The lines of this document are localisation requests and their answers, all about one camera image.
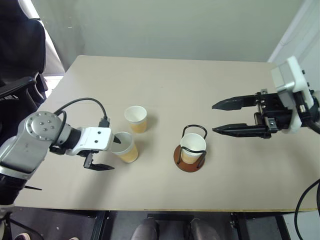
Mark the tan paper cup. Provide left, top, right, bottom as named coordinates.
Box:
left=123, top=105, right=148, bottom=134
left=180, top=132, right=208, bottom=165
left=110, top=131, right=139, bottom=164

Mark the dark rounded shape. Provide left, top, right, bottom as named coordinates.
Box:
left=130, top=217, right=160, bottom=240

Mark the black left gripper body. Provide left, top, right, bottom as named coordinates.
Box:
left=83, top=149, right=100, bottom=169

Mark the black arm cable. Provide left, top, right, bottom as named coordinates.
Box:
left=294, top=178, right=320, bottom=240
left=53, top=97, right=111, bottom=129

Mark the black wire cup holder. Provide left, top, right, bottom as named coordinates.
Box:
left=173, top=123, right=209, bottom=174

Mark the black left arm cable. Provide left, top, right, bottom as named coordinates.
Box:
left=53, top=97, right=111, bottom=129

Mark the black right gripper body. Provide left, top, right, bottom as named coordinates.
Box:
left=253, top=88, right=293, bottom=132

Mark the black office chair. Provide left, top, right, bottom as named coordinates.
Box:
left=0, top=0, right=49, bottom=101

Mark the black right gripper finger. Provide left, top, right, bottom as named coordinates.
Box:
left=211, top=122, right=272, bottom=140
left=211, top=94, right=259, bottom=112

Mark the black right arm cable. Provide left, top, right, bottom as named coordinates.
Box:
left=294, top=178, right=320, bottom=240

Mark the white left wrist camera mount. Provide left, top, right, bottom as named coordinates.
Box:
left=66, top=126, right=113, bottom=158

